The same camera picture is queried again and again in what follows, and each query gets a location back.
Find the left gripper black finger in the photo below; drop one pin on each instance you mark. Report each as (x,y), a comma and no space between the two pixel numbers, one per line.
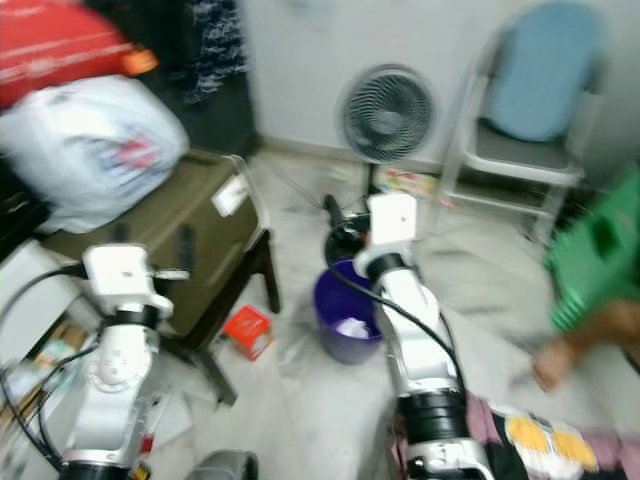
(111,238)
(186,246)

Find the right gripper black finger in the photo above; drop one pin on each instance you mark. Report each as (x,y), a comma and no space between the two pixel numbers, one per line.
(333,212)

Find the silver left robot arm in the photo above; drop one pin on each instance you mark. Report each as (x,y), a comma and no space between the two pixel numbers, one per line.
(115,390)

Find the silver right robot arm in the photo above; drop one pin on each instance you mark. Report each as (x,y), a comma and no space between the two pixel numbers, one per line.
(415,340)

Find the black round object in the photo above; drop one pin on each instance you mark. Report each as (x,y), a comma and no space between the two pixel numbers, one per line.
(338,240)

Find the olive storage box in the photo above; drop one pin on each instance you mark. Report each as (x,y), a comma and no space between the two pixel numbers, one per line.
(160,215)

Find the purple plastic basin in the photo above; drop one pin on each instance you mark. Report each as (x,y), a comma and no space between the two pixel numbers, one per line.
(345,300)

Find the colourful flat packet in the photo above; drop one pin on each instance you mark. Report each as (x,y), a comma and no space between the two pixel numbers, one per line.
(405,181)

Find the white tied plastic bag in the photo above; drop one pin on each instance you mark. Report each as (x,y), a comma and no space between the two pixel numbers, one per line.
(90,150)

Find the round grey floor fan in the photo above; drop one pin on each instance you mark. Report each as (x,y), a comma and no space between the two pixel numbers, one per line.
(388,113)

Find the small orange object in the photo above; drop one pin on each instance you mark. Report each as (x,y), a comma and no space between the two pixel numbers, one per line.
(142,61)

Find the dark patterned hanging cloth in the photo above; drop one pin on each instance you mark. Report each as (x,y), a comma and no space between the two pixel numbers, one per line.
(215,50)

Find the grey left robot leg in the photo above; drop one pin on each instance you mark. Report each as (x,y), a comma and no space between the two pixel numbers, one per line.
(223,466)

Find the red cardboard box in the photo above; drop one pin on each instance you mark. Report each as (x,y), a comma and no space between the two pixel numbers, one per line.
(60,45)

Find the green plastic stool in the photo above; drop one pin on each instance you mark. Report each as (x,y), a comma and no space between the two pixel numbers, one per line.
(600,250)

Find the bare person leg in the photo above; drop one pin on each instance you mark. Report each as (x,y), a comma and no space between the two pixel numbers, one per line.
(580,345)

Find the pale blue chair cushion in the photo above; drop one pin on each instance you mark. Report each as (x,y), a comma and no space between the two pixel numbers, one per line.
(550,70)

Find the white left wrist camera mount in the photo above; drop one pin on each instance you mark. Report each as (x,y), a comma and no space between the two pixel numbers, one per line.
(118,275)

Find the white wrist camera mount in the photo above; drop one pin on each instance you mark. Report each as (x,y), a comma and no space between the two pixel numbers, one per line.
(392,220)
(118,275)

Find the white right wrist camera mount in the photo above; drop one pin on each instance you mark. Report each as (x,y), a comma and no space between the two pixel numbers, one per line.
(392,220)

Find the white frame chair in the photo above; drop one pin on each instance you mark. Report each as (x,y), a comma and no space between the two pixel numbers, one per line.
(510,160)

